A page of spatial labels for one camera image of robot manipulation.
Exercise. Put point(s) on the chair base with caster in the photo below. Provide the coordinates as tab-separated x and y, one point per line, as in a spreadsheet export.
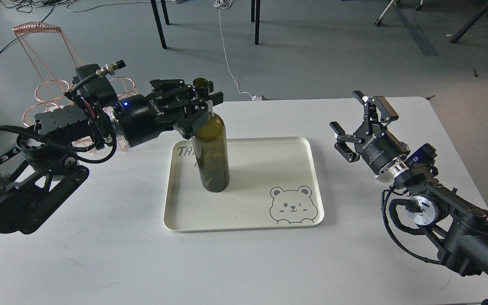
395	5

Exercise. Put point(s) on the black table leg left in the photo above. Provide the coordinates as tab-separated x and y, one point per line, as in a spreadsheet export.
159	9

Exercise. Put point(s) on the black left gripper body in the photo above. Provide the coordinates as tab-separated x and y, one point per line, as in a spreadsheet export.
141	118

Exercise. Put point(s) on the cream bear serving tray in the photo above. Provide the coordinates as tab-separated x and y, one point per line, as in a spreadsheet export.
272	184

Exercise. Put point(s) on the copper wire wine rack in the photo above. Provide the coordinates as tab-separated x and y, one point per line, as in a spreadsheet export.
50	93

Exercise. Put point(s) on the dark green wine bottle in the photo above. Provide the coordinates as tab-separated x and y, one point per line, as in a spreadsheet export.
210	146

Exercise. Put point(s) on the black table leg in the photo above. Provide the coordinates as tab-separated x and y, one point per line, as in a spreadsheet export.
159	9
255	9

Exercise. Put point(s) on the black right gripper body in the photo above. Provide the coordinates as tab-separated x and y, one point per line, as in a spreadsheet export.
379	147

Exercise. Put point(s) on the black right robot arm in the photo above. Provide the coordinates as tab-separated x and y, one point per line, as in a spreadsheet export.
416	202

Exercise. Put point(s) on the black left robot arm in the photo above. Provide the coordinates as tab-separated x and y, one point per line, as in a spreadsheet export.
46	164

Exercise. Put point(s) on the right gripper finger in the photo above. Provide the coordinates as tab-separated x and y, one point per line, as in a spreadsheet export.
342	139
377	113

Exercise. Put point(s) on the black table leg right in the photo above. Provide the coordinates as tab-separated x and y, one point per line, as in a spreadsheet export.
255	9

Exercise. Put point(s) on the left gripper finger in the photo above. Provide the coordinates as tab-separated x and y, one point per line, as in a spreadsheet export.
193	114
175	89

